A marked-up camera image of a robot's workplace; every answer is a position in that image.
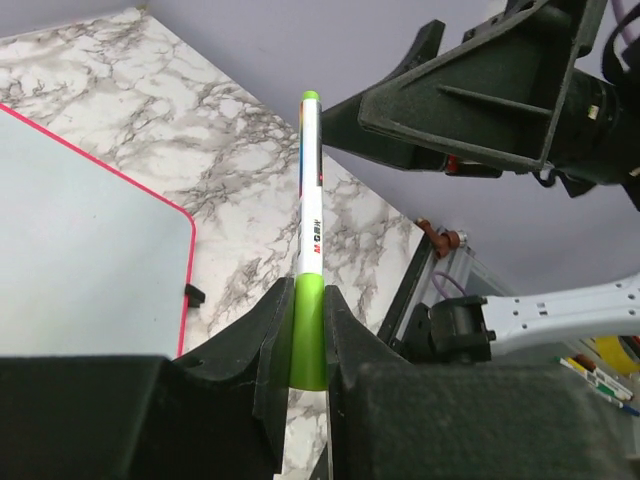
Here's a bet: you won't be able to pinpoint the pink-framed whiteboard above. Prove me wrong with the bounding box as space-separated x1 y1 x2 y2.
1 108 196 358

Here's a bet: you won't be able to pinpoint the yellow tape roll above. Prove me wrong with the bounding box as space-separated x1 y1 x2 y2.
595 336 639 376

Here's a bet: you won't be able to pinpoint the aluminium frame rail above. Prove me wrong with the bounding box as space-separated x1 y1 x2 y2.
391 236 513 345

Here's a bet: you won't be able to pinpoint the black whiteboard clip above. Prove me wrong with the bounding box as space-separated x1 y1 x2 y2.
184 284 206 309

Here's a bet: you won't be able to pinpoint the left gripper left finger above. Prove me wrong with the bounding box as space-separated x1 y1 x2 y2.
1 278 294 479

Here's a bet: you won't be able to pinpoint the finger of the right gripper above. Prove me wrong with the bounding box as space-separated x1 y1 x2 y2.
321 19 502 178

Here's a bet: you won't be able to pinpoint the spare marker pens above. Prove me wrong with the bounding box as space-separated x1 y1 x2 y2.
555 354 639 418

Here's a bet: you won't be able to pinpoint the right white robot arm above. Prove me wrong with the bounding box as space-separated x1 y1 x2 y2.
321 1 639 363

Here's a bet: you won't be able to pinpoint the white marker pen body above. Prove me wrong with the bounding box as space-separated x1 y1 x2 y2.
297 90 323 276

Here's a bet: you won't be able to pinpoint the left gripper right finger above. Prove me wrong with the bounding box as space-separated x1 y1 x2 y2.
322 286 639 479

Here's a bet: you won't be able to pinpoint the green marker cap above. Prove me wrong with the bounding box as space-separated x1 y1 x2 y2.
289 273 327 391

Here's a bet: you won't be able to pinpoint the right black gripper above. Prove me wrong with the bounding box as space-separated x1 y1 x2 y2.
357 0 640 214

